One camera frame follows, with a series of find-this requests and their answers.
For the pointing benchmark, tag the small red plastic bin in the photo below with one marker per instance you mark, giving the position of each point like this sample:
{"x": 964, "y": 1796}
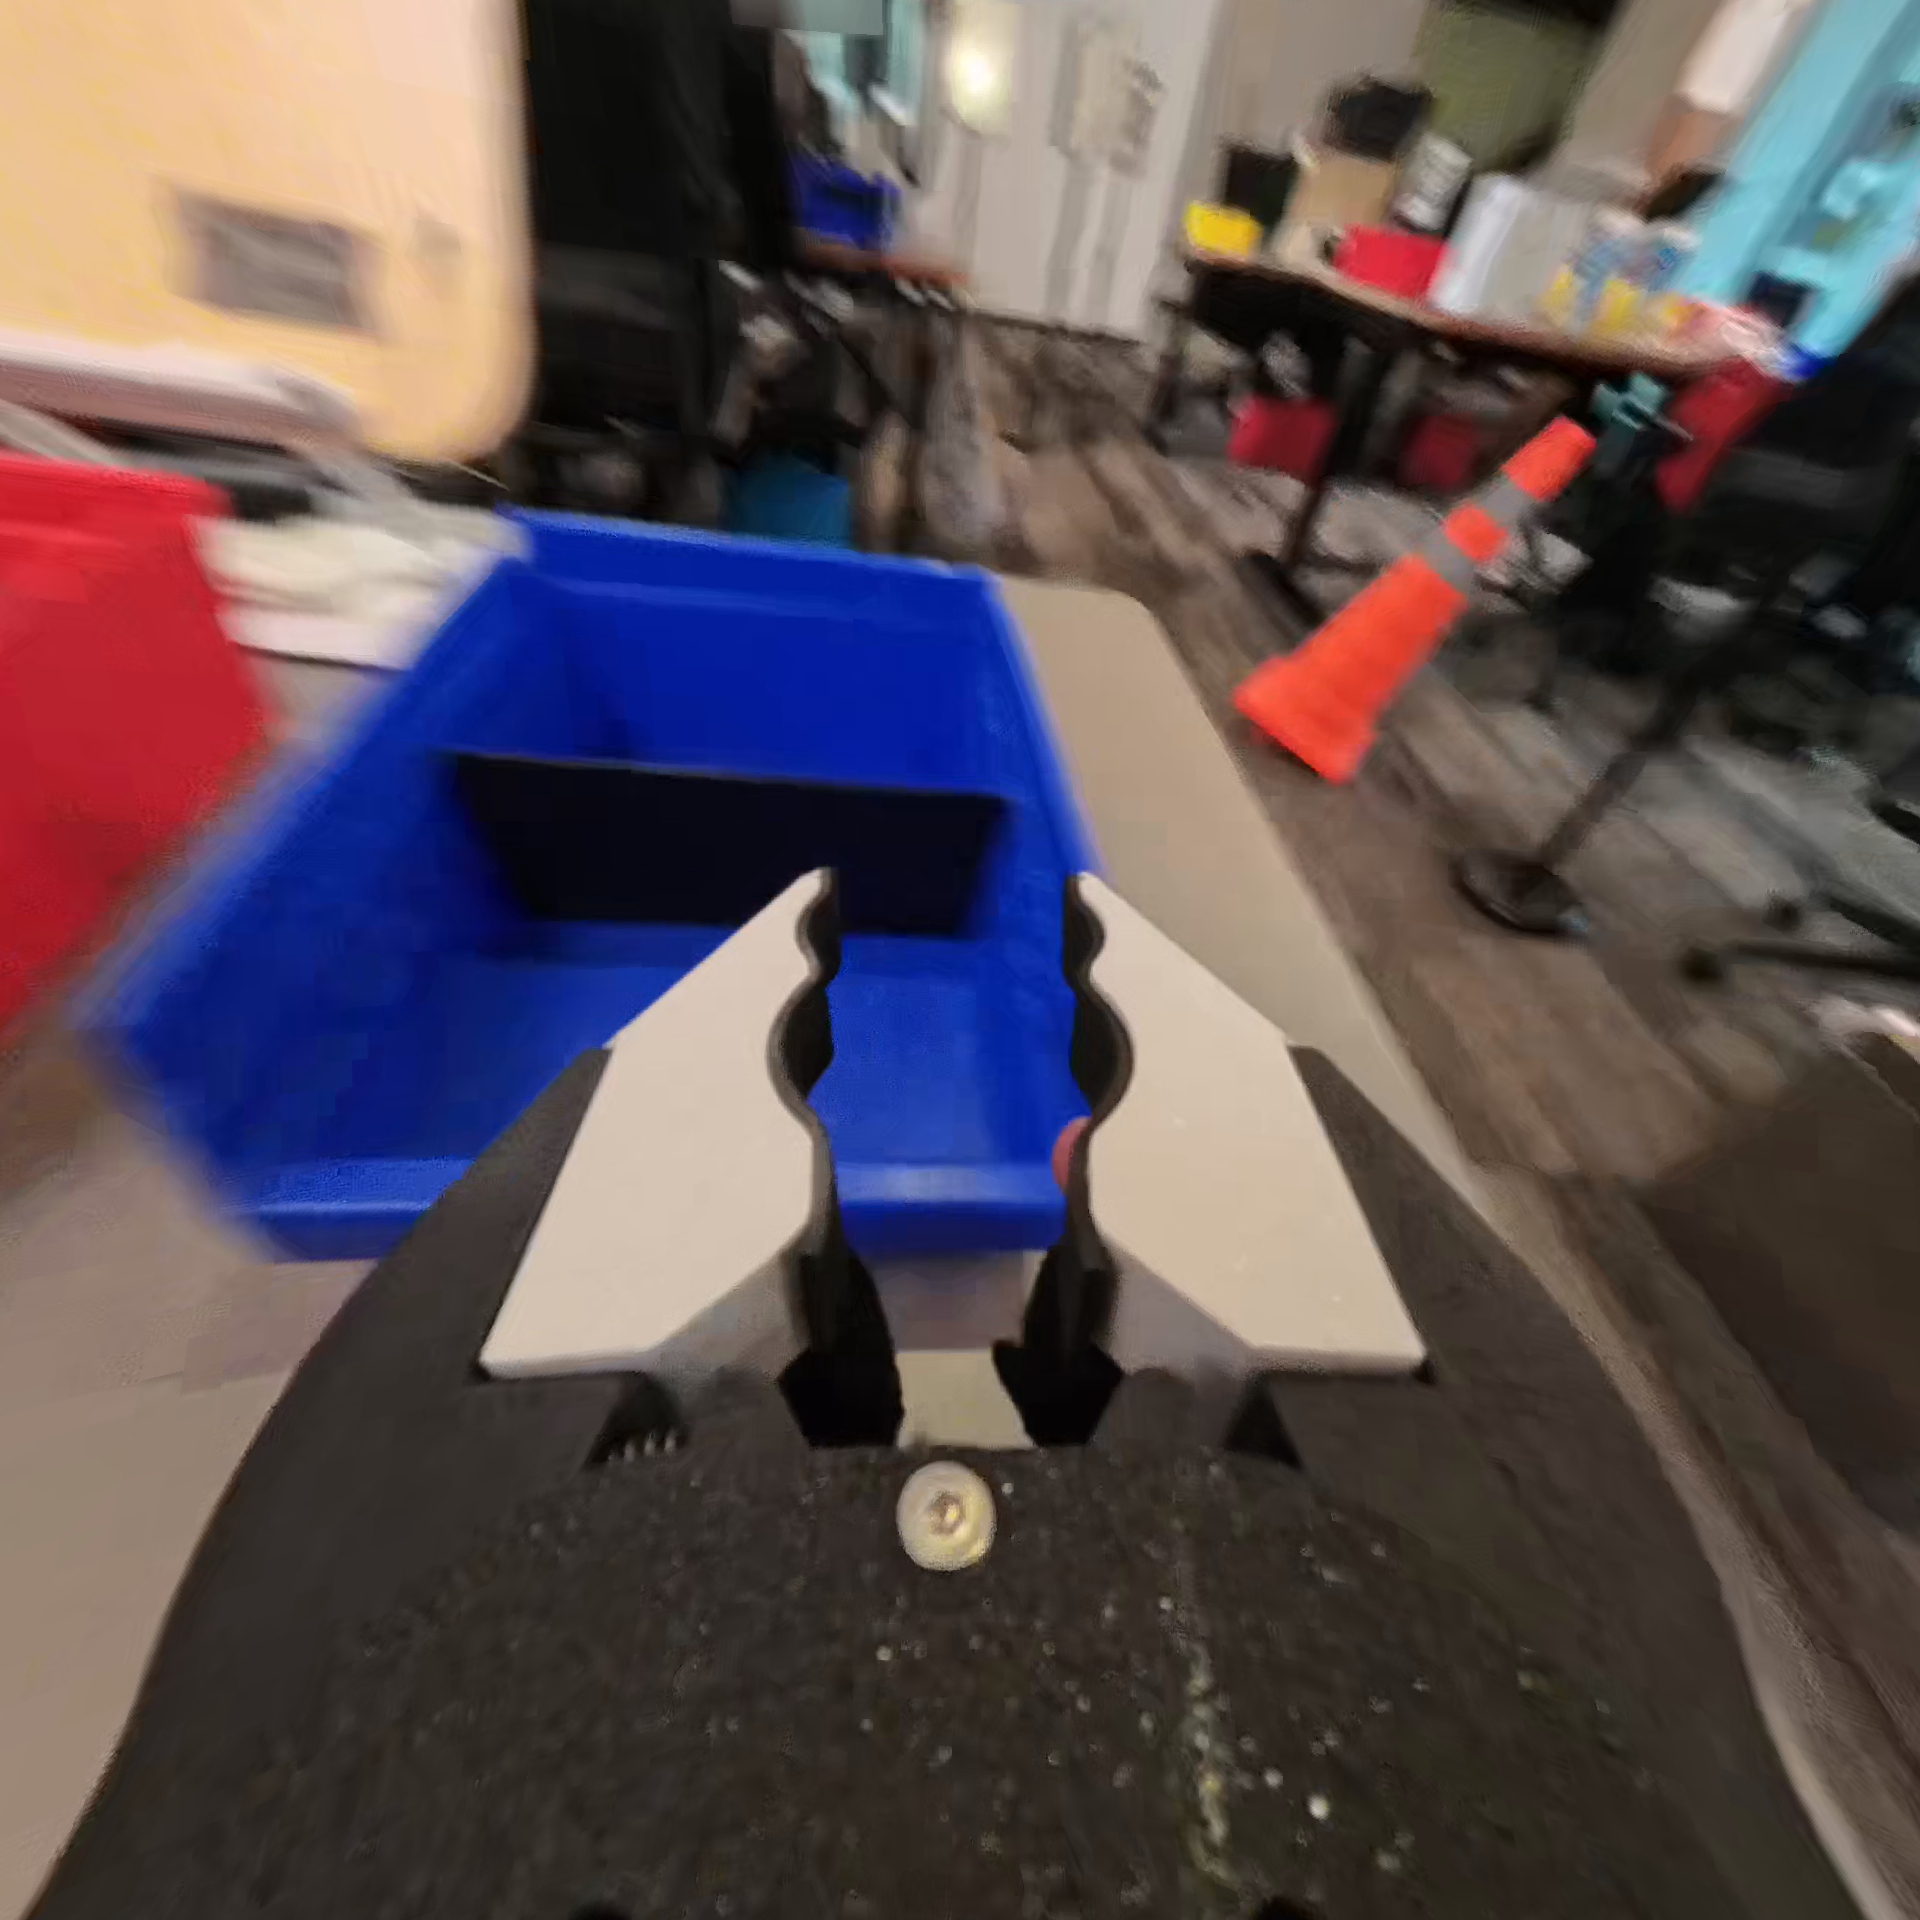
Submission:
{"x": 1447, "y": 450}
{"x": 1285, "y": 437}
{"x": 1387, "y": 259}

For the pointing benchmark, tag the wooden book stand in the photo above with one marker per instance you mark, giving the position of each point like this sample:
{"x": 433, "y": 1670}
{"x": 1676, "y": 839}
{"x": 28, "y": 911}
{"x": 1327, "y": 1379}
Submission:
{"x": 300, "y": 117}

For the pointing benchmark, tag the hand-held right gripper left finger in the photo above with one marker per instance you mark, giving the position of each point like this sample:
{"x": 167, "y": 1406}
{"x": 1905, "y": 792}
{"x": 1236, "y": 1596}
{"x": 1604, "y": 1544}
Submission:
{"x": 661, "y": 1187}

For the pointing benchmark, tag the black bin divider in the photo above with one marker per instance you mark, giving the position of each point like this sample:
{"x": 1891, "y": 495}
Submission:
{"x": 674, "y": 839}

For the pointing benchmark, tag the wooden work table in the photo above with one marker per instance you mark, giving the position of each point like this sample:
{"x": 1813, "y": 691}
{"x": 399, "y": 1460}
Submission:
{"x": 1498, "y": 329}

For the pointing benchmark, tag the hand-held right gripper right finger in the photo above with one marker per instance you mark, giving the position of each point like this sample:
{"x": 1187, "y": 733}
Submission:
{"x": 1245, "y": 1187}

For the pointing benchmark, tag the blue bag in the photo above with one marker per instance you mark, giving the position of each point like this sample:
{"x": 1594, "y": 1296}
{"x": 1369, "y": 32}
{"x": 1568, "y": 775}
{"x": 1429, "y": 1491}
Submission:
{"x": 792, "y": 505}

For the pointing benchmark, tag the black office chair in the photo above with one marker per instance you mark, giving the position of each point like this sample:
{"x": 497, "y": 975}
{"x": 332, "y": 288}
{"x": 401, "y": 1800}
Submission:
{"x": 1800, "y": 495}

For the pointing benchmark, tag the small yellow plastic bin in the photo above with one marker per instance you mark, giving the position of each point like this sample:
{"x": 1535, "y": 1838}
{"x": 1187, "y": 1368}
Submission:
{"x": 1221, "y": 230}

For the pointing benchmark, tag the red plastic storage bin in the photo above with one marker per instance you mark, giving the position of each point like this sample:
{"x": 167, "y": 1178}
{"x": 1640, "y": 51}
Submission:
{"x": 90, "y": 718}

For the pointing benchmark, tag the orange traffic cone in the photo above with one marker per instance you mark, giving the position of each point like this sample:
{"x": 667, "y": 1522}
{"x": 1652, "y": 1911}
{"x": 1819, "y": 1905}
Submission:
{"x": 1367, "y": 660}

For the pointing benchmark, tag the black pole stand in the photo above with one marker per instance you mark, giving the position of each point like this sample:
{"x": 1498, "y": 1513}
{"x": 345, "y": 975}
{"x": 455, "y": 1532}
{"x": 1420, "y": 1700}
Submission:
{"x": 1523, "y": 893}

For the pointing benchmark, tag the blue box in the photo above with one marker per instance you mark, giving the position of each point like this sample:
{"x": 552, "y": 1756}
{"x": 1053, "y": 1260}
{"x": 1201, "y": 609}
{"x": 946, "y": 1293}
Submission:
{"x": 375, "y": 975}

